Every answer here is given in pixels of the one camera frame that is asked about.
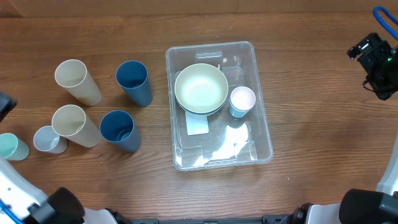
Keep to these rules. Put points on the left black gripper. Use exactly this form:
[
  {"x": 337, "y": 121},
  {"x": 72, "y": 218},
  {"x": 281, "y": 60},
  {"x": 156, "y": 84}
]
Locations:
[{"x": 6, "y": 102}]

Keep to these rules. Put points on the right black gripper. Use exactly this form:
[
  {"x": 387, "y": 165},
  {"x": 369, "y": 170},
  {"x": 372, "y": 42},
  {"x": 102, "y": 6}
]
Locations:
[{"x": 384, "y": 89}]

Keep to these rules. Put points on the small mint green cup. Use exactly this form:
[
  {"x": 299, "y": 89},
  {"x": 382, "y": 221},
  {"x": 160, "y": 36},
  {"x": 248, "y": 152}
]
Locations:
[{"x": 12, "y": 148}]

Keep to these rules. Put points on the small grey cup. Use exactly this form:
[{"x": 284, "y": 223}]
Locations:
[{"x": 47, "y": 140}]

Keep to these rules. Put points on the tall cream cup front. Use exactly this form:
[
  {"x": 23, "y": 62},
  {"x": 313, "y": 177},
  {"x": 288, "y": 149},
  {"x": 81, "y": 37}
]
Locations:
[{"x": 71, "y": 122}]

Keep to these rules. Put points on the tall cream cup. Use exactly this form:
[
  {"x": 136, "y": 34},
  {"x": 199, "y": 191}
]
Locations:
[
  {"x": 73, "y": 76},
  {"x": 71, "y": 122}
]

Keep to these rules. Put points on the tall dark blue cup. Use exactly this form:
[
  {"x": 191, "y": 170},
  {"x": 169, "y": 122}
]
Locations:
[
  {"x": 118, "y": 128},
  {"x": 133, "y": 77}
]

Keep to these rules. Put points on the small pink cup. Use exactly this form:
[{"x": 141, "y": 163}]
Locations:
[{"x": 243, "y": 98}]

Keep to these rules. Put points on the small light blue cup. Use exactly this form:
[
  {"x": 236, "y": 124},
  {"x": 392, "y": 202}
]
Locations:
[{"x": 236, "y": 113}]

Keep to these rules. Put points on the blue bowl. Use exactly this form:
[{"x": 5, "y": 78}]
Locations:
[{"x": 201, "y": 107}]

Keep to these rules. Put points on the cream bowl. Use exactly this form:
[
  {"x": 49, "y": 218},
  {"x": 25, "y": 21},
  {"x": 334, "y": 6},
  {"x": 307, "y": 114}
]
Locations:
[{"x": 201, "y": 81}]

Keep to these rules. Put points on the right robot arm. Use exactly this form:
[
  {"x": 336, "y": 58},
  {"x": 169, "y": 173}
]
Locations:
[{"x": 358, "y": 206}]

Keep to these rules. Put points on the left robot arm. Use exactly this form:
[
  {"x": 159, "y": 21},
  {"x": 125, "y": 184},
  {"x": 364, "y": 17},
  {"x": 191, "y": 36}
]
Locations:
[{"x": 22, "y": 202}]

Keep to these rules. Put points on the tall dark blue cup front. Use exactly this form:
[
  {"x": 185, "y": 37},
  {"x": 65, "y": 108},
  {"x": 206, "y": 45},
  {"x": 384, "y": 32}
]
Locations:
[{"x": 118, "y": 128}]

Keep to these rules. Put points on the clear plastic storage bin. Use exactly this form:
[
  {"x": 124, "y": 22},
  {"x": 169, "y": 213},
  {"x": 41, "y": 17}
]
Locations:
[{"x": 230, "y": 141}]

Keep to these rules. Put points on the white label in bin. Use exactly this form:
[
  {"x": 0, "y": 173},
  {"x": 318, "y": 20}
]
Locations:
[{"x": 196, "y": 124}]

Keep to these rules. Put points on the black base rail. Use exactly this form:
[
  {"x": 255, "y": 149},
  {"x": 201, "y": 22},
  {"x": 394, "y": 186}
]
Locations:
[{"x": 265, "y": 219}]

